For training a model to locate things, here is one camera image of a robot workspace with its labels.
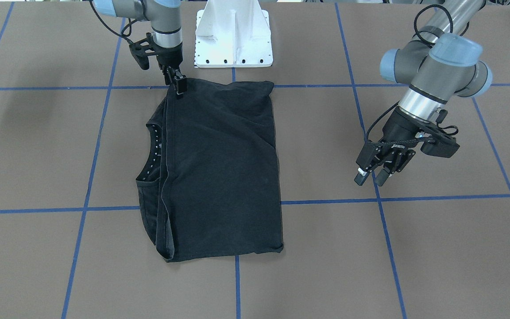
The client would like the black printed t-shirt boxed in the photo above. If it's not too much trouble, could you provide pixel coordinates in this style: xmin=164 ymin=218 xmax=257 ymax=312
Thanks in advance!
xmin=136 ymin=78 xmax=284 ymax=263

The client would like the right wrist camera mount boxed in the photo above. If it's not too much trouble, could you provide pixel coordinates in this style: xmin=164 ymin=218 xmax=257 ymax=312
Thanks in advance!
xmin=129 ymin=32 xmax=157 ymax=70

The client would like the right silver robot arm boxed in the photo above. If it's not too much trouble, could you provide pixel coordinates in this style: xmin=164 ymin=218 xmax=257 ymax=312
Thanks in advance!
xmin=90 ymin=0 xmax=187 ymax=96

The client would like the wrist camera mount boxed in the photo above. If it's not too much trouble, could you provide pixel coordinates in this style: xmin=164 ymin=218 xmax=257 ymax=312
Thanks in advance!
xmin=421 ymin=109 xmax=460 ymax=158
xmin=129 ymin=32 xmax=157 ymax=70

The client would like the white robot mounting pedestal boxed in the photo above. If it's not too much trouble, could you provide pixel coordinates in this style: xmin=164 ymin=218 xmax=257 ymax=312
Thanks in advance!
xmin=194 ymin=0 xmax=274 ymax=68

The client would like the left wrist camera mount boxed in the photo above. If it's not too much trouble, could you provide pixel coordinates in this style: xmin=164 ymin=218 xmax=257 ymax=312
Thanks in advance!
xmin=421 ymin=109 xmax=460 ymax=158

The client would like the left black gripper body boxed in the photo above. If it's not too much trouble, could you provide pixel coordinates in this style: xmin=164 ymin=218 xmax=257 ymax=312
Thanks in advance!
xmin=381 ymin=106 xmax=427 ymax=162

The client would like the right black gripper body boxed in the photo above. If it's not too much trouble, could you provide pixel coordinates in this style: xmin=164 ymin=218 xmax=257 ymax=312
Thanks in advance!
xmin=155 ymin=43 xmax=183 ymax=69

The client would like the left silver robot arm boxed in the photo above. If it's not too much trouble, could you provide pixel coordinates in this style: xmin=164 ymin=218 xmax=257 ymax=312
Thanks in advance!
xmin=354 ymin=0 xmax=493 ymax=186

